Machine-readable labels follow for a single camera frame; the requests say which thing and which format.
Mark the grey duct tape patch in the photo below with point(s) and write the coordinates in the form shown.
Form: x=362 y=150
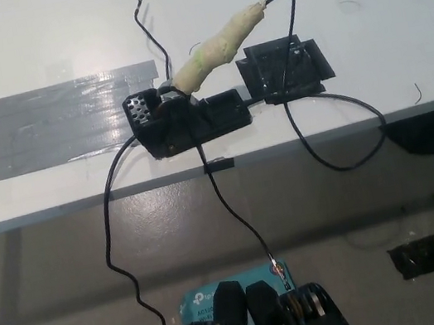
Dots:
x=54 y=124

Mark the black square holder plate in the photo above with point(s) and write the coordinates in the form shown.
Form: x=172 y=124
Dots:
x=306 y=71

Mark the cream-wrapped soldering iron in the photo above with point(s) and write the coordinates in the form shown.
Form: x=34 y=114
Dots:
x=217 y=46

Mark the black object with blue patch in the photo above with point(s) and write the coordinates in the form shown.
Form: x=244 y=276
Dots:
x=418 y=137

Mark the black soldering iron base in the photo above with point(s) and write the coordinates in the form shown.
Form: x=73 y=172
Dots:
x=190 y=127

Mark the black robot torso blocks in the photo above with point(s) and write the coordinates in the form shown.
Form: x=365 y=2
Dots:
x=270 y=321

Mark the black floor tape patch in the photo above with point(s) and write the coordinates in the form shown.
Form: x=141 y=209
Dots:
x=415 y=260

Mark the teal router box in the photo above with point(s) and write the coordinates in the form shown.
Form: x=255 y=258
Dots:
x=197 y=302

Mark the small black tape strip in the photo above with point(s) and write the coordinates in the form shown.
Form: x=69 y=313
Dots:
x=219 y=165

